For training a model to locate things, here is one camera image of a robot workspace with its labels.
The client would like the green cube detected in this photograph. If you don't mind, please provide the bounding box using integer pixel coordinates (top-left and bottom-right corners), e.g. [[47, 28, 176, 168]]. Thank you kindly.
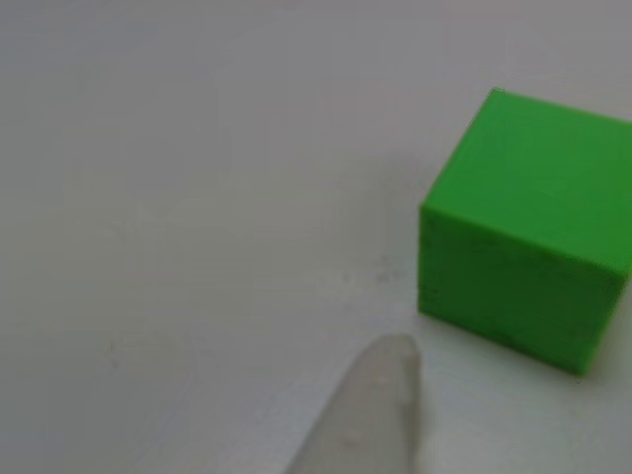
[[418, 86, 632, 374]]

